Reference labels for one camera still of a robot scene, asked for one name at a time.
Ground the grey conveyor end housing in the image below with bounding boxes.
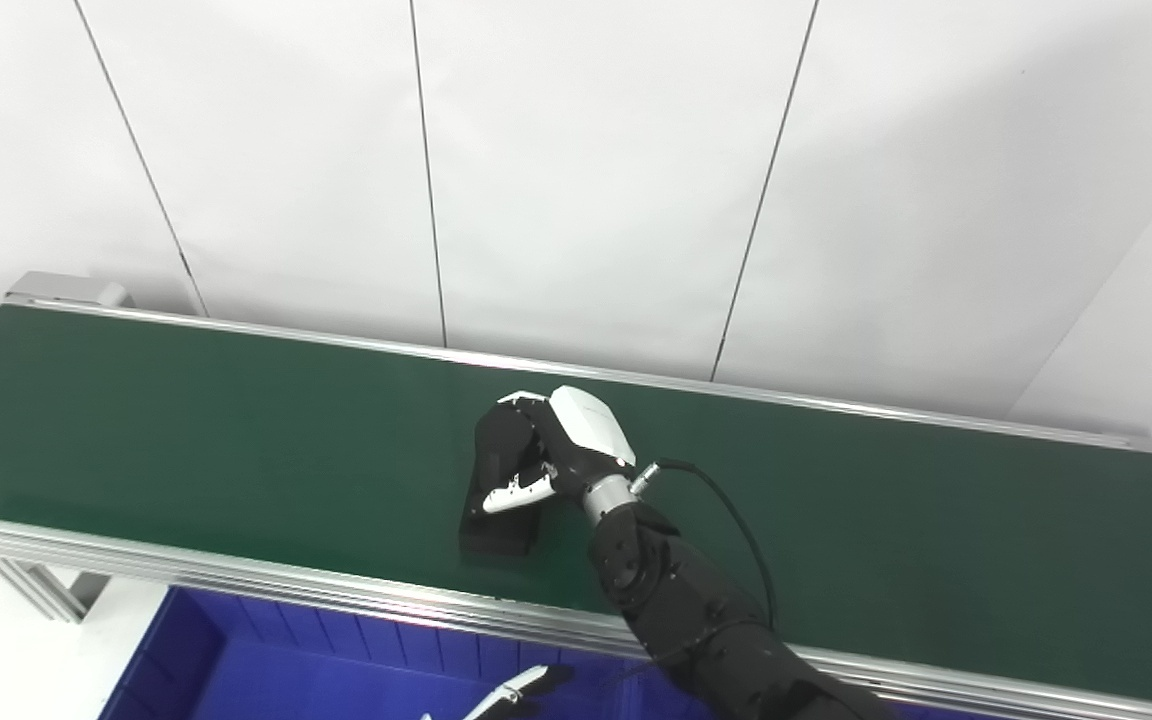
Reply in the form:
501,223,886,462
6,272,129,309

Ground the blue plastic bin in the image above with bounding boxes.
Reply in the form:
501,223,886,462
101,585,717,720

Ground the aluminium conveyor leg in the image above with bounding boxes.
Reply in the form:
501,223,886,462
0,555,109,623

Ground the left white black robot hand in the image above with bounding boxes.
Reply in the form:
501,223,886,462
456,665,574,720

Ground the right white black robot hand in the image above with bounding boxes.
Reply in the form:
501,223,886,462
482,385,637,515

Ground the green conveyor belt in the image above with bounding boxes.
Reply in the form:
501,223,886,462
0,305,1152,711
0,298,1152,720

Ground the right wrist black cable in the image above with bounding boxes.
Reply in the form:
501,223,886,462
631,458,779,633

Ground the black cylinder-on-base part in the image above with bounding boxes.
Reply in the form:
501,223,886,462
459,400,547,558

